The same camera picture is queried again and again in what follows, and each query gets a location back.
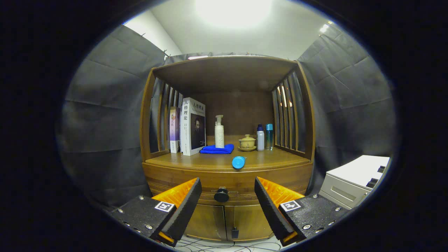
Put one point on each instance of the yellow lidded teacup with saucer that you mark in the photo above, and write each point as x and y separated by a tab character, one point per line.
247	142

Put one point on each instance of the wooden countertop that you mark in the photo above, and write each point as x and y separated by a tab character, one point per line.
203	161

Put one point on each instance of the wooden drawer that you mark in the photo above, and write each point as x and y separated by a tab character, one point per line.
227	176

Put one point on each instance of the blue folded cloth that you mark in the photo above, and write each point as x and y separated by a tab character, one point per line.
217	149

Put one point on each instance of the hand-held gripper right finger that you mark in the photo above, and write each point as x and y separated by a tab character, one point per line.
271	210

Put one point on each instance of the wooden cabinet door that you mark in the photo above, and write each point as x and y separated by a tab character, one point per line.
248	220
208	222

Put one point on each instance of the wooden cabinet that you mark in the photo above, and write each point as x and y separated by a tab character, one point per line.
224	73

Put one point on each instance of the purple book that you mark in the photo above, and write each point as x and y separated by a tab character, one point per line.
174	129

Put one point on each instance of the small black door latch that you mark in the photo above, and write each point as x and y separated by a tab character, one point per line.
235	233

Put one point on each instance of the white bottle with blue cap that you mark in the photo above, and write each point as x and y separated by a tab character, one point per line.
260	140

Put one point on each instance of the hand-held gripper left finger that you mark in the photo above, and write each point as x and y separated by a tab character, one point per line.
185	210

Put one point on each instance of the white pump bottle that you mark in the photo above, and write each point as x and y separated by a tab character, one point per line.
219	136

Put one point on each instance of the black drawer knob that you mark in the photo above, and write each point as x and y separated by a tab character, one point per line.
221	195

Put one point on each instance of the blue and white tube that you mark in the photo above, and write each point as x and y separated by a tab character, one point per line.
238	162

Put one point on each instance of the teal transparent bottle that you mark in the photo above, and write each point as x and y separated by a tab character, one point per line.
269	138

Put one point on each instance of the white book with portrait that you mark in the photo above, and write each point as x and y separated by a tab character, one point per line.
192	126

